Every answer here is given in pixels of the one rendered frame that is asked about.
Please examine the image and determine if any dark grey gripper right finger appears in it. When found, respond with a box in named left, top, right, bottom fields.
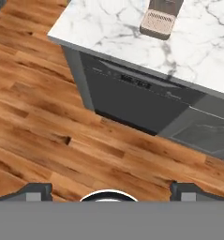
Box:
left=170, top=181, right=224, bottom=203

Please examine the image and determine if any grey cabinet side panel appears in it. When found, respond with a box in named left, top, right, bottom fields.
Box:
left=62, top=45, right=96, bottom=112

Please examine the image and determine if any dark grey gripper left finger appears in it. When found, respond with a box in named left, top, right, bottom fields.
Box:
left=0, top=182, right=53, bottom=203

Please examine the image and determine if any dark grey dishwasher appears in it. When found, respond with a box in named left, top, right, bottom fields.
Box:
left=80, top=52, right=207, bottom=137

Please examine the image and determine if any black and white round object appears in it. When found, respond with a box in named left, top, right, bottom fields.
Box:
left=79, top=188, right=140, bottom=203

